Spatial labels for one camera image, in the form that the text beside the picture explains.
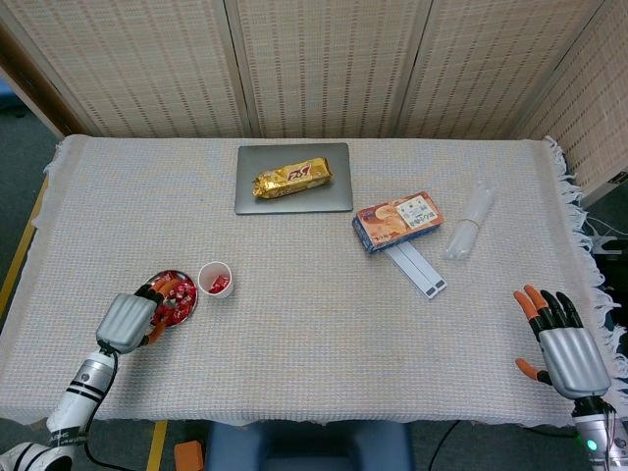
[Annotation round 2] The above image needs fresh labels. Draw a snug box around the clear plastic bottle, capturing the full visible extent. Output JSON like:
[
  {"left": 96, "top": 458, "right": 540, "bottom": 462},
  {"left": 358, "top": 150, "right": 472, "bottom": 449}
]
[{"left": 444, "top": 180, "right": 496, "bottom": 261}]

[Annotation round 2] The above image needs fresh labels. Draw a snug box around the grey metal tray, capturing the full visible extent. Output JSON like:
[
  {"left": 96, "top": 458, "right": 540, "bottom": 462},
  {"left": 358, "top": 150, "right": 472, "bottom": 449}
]
[{"left": 234, "top": 142, "right": 355, "bottom": 216}]

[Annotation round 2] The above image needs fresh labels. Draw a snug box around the orange blue cracker box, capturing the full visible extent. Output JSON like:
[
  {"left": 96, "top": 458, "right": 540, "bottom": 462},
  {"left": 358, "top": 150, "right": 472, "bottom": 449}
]
[{"left": 351, "top": 190, "right": 446, "bottom": 255}]

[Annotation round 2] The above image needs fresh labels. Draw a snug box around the brown wooden post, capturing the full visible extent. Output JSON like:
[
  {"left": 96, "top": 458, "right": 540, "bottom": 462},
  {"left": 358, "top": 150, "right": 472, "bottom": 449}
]
[{"left": 0, "top": 22, "right": 92, "bottom": 138}]

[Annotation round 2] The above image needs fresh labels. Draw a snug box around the gold biscuit packet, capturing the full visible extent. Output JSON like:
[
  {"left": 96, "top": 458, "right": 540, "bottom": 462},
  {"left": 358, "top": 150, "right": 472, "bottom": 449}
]
[{"left": 251, "top": 156, "right": 334, "bottom": 201}]

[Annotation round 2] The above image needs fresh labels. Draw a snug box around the blue chair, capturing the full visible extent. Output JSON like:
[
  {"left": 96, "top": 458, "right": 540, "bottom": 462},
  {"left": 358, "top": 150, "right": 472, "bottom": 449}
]
[{"left": 203, "top": 420, "right": 416, "bottom": 471}]

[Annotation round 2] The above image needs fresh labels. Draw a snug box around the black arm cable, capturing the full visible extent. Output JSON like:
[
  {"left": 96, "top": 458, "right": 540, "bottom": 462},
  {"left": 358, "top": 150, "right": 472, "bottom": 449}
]
[{"left": 82, "top": 350, "right": 136, "bottom": 471}]

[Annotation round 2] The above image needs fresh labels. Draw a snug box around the white folded laptop stand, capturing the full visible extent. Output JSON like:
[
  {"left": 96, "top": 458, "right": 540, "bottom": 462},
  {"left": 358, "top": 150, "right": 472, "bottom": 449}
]
[{"left": 387, "top": 239, "right": 448, "bottom": 299}]

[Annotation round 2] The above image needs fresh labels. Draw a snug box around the white power cable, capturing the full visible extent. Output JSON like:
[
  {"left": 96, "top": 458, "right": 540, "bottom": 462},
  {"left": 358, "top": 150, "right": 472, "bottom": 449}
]
[{"left": 583, "top": 215, "right": 620, "bottom": 246}]

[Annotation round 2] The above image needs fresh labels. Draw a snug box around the orange block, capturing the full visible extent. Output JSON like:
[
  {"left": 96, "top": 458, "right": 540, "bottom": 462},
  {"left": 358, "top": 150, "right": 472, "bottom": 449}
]
[{"left": 175, "top": 440, "right": 205, "bottom": 471}]

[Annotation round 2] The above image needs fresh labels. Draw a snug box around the shiny metal bowl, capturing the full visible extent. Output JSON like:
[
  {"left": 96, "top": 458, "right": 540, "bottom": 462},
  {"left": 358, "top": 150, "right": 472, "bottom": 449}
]
[{"left": 141, "top": 268, "right": 200, "bottom": 329}]

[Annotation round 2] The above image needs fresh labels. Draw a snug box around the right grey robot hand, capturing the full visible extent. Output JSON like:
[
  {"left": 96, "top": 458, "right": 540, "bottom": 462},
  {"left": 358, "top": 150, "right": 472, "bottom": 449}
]
[{"left": 513, "top": 284, "right": 612, "bottom": 399}]

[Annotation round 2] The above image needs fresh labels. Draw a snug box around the beige woven tablecloth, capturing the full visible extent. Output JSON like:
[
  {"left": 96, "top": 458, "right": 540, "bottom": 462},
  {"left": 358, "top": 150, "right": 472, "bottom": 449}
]
[{"left": 0, "top": 134, "right": 628, "bottom": 428}]

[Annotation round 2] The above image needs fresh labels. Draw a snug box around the woven folding screen panel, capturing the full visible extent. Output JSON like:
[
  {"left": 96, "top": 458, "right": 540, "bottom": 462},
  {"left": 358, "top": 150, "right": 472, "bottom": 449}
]
[
  {"left": 225, "top": 0, "right": 436, "bottom": 140},
  {"left": 0, "top": 0, "right": 246, "bottom": 139},
  {"left": 396, "top": 0, "right": 607, "bottom": 140},
  {"left": 514, "top": 0, "right": 628, "bottom": 207}
]

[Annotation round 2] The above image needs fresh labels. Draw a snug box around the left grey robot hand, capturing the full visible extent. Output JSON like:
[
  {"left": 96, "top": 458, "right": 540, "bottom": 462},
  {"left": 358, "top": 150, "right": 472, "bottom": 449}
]
[{"left": 95, "top": 278, "right": 176, "bottom": 355}]

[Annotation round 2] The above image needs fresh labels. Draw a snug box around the black floor cable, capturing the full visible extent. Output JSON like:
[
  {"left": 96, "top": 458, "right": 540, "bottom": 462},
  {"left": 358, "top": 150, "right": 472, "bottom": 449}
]
[{"left": 429, "top": 420, "right": 462, "bottom": 471}]

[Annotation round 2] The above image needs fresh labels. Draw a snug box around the white paper cup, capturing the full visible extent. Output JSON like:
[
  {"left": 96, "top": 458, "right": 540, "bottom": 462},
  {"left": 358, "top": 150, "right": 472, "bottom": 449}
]
[{"left": 197, "top": 262, "right": 235, "bottom": 299}]

